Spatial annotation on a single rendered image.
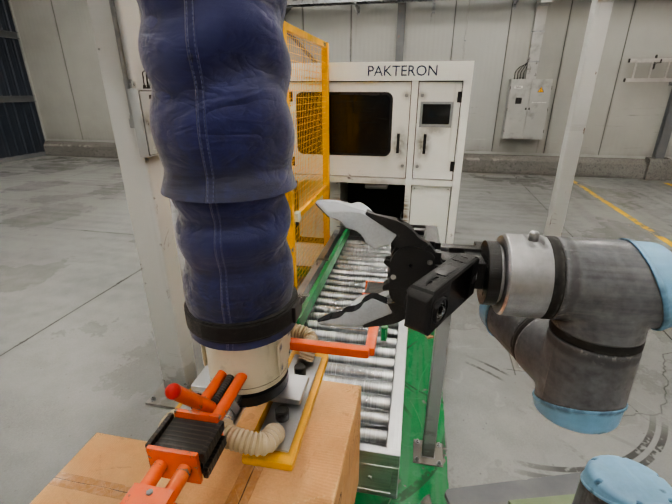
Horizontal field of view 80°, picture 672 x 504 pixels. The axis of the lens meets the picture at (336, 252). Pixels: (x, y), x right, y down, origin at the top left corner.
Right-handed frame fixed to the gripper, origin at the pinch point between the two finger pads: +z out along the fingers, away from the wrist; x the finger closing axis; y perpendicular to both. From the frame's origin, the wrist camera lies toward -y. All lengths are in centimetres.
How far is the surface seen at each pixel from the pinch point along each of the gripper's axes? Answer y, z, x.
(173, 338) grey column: 136, 116, -114
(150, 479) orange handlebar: -4.8, 23.5, -32.9
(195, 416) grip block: 6.0, 22.1, -31.4
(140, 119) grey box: 131, 110, 7
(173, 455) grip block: -1.6, 21.5, -31.4
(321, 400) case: 47, 10, -63
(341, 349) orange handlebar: 30.6, 1.5, -33.0
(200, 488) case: 16, 31, -63
